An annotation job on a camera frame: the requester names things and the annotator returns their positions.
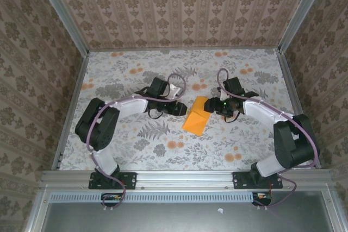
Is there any orange cloth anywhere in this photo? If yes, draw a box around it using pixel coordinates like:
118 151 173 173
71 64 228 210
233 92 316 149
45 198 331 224
181 95 212 136

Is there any floral patterned table cover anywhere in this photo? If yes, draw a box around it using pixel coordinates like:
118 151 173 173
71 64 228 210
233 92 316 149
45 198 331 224
58 49 312 172

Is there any grey metal panel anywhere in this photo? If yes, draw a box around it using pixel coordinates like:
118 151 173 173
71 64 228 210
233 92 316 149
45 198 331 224
40 201 337 232

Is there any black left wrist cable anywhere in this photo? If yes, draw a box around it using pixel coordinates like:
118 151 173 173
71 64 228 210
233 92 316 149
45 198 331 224
148 108 164 120

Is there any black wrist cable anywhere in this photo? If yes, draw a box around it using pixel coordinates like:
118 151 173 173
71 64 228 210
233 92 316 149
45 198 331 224
222 109 242 123
148 108 164 120

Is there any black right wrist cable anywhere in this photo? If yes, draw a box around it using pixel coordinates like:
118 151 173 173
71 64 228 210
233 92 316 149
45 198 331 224
222 109 242 123

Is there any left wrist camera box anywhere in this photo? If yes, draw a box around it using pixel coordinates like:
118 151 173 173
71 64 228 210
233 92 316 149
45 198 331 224
150 77 182 99

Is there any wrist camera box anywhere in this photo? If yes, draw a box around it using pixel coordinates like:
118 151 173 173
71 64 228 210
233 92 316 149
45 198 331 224
219 77 243 101
150 77 182 99

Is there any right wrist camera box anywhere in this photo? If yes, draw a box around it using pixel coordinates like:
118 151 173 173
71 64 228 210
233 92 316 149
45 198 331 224
219 77 243 101

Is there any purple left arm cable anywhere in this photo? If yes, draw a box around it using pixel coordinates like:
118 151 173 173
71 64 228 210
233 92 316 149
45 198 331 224
86 73 187 212

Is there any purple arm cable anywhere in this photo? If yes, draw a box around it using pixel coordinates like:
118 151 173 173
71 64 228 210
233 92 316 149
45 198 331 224
86 73 187 212
216 67 320 211

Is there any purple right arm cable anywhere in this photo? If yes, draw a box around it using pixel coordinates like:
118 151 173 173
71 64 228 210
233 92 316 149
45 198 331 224
216 67 320 211

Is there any aluminium mounting rail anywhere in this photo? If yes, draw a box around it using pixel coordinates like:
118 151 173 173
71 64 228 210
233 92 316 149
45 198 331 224
40 169 334 191

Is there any aluminium side rail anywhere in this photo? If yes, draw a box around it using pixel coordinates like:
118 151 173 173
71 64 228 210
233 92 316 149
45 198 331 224
277 49 321 170
51 51 90 170

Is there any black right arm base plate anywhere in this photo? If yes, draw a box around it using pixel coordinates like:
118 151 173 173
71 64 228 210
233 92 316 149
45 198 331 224
233 171 283 190

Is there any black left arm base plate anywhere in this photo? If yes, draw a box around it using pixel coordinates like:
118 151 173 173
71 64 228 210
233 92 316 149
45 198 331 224
89 171 137 190

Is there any grey slotted cable duct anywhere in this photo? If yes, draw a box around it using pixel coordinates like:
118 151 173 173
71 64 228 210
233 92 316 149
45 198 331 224
50 191 272 203

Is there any black connector with wires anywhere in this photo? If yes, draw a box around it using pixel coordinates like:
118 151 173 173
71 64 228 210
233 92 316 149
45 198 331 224
101 192 123 203
252 191 272 203

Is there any aluminium corner post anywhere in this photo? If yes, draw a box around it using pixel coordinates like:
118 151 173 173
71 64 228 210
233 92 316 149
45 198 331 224
277 0 332 53
31 0 90 56

